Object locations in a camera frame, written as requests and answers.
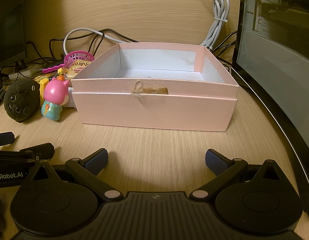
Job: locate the pink toy figure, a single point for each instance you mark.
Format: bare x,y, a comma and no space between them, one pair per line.
54,92

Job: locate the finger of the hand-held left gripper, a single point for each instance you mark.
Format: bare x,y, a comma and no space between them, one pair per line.
4,139
40,150

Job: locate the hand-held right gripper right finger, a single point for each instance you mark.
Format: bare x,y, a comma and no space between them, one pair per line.
215,162

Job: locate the pink cardboard box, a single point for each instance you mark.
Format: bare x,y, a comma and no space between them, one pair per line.
157,112

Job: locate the black plush cat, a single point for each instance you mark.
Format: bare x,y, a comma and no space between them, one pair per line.
19,100

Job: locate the black monitor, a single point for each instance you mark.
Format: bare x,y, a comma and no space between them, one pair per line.
7,30

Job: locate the yellow toy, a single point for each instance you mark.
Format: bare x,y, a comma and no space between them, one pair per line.
43,85

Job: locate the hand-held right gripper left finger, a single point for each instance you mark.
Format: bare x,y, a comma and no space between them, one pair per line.
97,161

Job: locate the pink toy basket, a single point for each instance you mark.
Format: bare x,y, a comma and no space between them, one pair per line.
78,56

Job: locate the white power strip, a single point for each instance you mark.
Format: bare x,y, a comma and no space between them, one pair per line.
24,72

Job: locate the packaged small bread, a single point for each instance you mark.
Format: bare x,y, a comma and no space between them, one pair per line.
78,68

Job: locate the glass panel computer case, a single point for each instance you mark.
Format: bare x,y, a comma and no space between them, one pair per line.
274,55

